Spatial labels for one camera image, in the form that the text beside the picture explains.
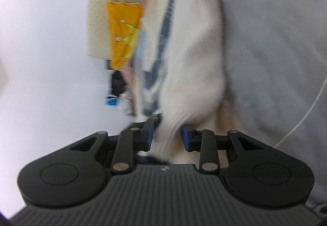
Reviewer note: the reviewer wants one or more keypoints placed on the dark cloth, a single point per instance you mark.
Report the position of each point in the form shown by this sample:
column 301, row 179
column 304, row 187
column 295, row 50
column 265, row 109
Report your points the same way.
column 118, row 83

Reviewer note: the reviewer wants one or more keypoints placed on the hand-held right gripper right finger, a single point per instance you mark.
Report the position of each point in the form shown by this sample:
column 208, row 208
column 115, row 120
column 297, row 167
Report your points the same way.
column 185, row 139

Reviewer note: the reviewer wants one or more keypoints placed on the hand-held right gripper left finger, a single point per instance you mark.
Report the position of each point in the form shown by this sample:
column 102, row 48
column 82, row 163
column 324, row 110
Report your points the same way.
column 149, row 136

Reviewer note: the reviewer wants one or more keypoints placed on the yellow crown print pillow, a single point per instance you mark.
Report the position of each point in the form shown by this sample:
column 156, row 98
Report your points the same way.
column 122, row 29

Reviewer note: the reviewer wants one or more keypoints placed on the small blue object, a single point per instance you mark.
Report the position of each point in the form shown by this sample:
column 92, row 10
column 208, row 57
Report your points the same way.
column 111, row 101

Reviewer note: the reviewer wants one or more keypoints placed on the cream knit sweater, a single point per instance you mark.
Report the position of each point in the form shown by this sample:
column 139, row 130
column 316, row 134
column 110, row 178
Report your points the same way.
column 194, row 75

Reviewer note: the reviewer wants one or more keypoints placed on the patchwork colour-block duvet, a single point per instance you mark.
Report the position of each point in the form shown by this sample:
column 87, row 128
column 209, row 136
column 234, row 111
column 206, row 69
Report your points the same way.
column 268, row 49

